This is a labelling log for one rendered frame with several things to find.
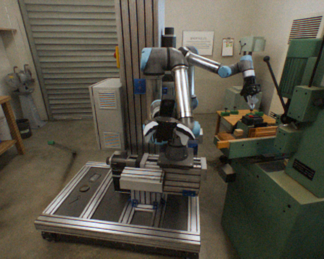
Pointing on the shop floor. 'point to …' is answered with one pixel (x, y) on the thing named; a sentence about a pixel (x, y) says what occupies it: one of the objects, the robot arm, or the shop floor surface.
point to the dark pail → (24, 128)
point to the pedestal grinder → (25, 95)
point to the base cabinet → (272, 224)
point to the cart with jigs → (231, 116)
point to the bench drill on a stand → (248, 43)
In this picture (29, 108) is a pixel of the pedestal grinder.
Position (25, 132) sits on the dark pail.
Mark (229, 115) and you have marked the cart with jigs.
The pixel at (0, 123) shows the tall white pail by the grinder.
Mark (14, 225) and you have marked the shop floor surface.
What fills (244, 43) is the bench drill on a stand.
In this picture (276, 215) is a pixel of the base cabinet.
